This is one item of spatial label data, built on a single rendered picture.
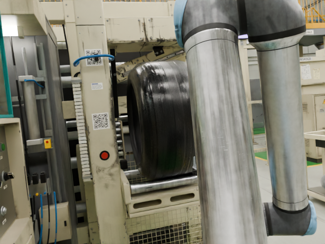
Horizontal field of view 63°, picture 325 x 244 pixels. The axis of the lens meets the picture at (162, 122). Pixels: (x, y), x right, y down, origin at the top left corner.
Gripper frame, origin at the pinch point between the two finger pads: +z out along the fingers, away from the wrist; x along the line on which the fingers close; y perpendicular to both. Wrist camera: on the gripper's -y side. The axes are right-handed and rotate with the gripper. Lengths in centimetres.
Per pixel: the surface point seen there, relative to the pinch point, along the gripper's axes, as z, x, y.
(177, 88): 5.8, 3.7, 33.1
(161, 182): 17.1, 11.1, -8.6
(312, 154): 301, -337, -74
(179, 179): 17.3, 2.6, -8.2
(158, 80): 8.2, 10.7, 37.0
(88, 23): 23, 37, 66
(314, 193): 149, -194, -81
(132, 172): 45, 21, -8
